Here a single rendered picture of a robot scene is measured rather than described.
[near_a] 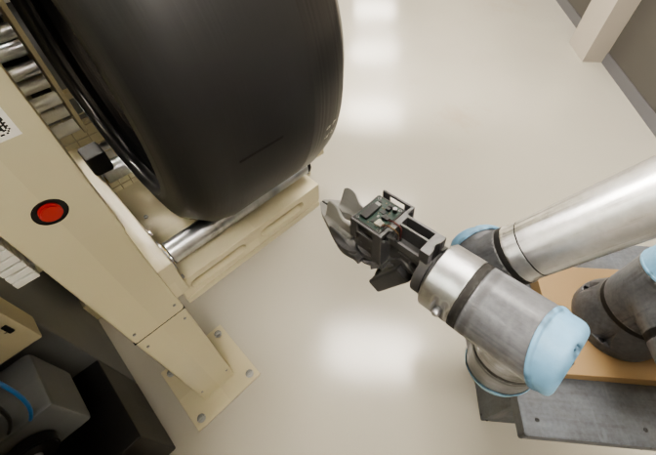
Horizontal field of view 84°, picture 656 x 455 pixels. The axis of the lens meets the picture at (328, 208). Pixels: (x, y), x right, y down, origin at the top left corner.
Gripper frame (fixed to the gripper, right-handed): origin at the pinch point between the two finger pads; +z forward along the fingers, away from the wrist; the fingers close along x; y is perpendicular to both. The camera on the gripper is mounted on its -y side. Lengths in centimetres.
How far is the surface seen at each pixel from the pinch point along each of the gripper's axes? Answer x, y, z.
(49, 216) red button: 32.1, 7.8, 23.5
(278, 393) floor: 18, -99, 20
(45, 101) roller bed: 22, 7, 64
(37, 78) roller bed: 21, 11, 65
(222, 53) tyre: 8.8, 27.9, 2.8
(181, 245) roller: 19.7, -7.0, 18.8
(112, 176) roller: 21, -5, 46
